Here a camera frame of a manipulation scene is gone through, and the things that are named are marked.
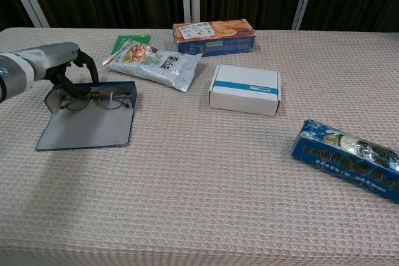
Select white nut snack bag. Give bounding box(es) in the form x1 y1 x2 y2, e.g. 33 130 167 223
102 41 203 93

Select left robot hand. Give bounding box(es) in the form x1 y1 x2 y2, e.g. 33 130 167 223
30 42 100 97

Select orange and blue biscuit box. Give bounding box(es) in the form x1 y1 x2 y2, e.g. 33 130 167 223
172 18 257 58

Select pink waffle tablecloth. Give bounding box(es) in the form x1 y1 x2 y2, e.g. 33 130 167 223
0 27 399 266

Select white box with blue stripe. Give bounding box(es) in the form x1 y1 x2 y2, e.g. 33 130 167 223
208 63 282 118

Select green snack packet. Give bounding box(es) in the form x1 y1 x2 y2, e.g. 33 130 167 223
111 34 151 57

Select thin-framed eyeglasses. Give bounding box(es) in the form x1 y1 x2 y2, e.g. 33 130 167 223
59 87 132 112

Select dark blue glasses case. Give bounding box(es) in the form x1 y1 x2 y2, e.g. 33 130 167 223
34 80 138 151

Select blue cookie package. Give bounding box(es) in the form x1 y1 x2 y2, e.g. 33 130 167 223
291 118 399 205

